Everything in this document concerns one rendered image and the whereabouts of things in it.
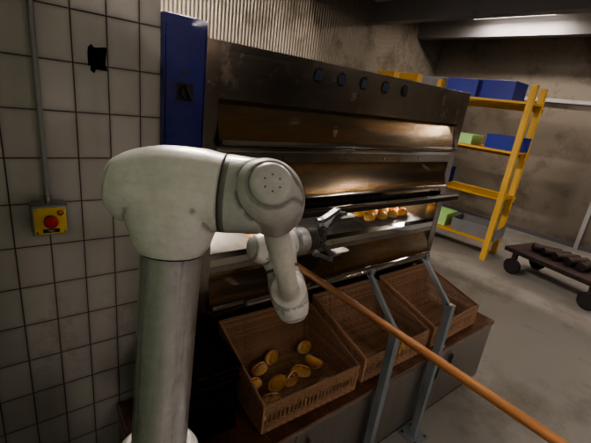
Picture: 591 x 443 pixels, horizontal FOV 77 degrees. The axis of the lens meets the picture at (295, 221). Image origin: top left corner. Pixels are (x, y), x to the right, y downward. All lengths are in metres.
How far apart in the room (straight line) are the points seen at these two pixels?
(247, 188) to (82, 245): 1.09
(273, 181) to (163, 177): 0.16
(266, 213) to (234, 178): 0.07
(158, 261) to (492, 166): 8.15
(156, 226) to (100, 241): 0.97
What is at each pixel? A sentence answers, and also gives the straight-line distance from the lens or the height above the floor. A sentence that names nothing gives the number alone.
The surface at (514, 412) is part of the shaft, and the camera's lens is 1.28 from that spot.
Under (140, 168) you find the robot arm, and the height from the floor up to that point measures 1.80.
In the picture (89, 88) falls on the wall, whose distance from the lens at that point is 1.44.
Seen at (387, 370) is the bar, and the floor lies 0.73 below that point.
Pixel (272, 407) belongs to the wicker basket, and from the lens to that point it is 1.73.
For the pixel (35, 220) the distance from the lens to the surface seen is 1.43.
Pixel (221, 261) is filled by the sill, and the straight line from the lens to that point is 1.79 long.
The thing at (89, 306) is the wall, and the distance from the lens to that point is 1.67.
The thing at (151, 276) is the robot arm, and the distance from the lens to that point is 0.65.
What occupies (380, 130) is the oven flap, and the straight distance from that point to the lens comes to 2.24.
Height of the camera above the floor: 1.93
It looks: 18 degrees down
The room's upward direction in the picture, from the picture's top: 7 degrees clockwise
